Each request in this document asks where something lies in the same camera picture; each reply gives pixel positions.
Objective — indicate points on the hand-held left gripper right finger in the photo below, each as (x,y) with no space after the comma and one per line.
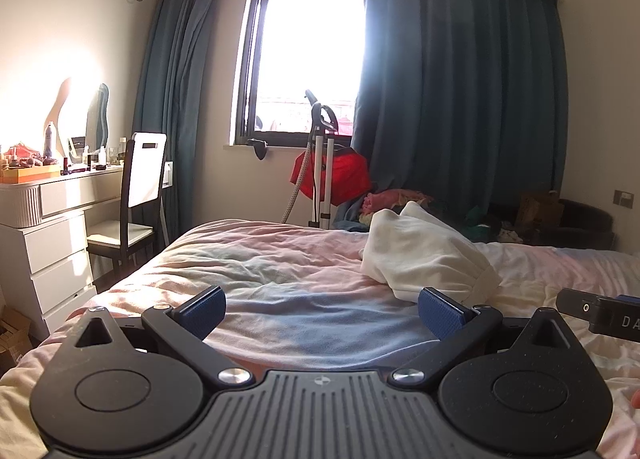
(442,315)

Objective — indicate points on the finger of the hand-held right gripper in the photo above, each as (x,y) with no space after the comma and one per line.
(575,305)

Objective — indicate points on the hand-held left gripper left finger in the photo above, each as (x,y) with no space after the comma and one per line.
(205,313)

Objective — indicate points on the white ribbed sock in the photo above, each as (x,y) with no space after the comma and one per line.
(420,249)

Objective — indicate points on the pile of assorted clothes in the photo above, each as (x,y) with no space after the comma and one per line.
(395,200)

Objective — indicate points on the person's right hand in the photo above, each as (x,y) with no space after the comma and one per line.
(636,399)

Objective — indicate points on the black sofa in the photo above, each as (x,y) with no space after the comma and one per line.
(585,224)

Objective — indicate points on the pastel tie-dye duvet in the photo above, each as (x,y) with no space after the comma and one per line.
(275,264)

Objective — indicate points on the brown paper bag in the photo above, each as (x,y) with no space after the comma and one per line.
(540,209)

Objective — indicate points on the white backed chair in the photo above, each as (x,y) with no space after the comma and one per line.
(145,174)

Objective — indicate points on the white vanity dresser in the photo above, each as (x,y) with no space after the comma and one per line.
(55,249)

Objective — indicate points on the red bag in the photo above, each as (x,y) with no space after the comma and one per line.
(345,174)

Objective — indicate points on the small black object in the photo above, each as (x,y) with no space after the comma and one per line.
(259,148)

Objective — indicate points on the garment steamer stand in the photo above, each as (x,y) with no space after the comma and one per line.
(316,164)

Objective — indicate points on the cardboard box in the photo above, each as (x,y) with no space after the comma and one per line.
(12,339)

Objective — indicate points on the orange tray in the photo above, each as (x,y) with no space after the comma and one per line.
(30,172)

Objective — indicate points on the narrow blue curtain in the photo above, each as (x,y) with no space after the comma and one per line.
(185,89)

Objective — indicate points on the wavy vanity mirror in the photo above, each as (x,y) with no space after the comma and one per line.
(97,114)

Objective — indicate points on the wide blue curtain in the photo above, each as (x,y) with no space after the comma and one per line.
(465,89)

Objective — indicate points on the grey spray bottle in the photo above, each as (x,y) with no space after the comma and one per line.
(49,141)

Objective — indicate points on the dark framed window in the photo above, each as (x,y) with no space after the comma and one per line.
(310,39)

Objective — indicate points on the grey wall socket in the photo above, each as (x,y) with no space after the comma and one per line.
(623,197)

